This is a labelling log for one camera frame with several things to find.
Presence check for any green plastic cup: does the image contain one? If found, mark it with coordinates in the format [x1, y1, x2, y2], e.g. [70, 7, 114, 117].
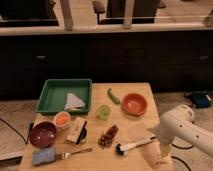
[97, 105, 111, 120]

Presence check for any wooden block eraser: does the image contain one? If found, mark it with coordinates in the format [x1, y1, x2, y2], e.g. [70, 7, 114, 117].
[66, 117, 87, 144]

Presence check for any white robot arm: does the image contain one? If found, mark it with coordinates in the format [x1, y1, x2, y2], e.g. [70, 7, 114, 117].
[156, 105, 213, 157]

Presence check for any brown grape cluster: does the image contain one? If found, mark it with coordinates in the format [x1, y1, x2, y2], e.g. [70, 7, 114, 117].
[98, 125, 118, 148]

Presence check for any silver fork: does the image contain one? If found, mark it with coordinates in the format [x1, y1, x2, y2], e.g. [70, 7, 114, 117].
[55, 148, 93, 160]

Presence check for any blue sponge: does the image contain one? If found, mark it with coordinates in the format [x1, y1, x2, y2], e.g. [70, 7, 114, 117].
[32, 147, 55, 166]

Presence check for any black left cable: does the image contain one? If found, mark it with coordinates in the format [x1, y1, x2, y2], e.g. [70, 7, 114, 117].
[0, 118, 34, 146]

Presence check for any orange bowl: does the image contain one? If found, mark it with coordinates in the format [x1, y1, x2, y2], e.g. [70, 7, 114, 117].
[121, 93, 148, 116]

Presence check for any blue black device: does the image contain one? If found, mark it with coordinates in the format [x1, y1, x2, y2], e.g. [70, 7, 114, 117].
[184, 92, 212, 108]

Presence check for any maroon bowl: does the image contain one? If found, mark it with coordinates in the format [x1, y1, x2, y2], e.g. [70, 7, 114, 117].
[29, 122, 56, 148]

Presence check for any green chili pepper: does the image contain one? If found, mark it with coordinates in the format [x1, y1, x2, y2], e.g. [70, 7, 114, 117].
[107, 88, 120, 105]

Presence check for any white cup with orange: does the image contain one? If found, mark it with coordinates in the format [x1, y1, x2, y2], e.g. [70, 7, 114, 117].
[53, 111, 70, 129]

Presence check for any green plastic tray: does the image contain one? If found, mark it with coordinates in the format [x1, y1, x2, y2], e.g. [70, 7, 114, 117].
[36, 79, 92, 115]

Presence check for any white cloth piece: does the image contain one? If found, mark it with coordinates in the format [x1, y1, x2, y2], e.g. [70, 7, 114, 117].
[64, 93, 85, 110]

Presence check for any black cable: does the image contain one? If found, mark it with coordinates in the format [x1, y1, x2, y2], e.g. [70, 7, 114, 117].
[0, 118, 34, 146]
[171, 143, 193, 171]

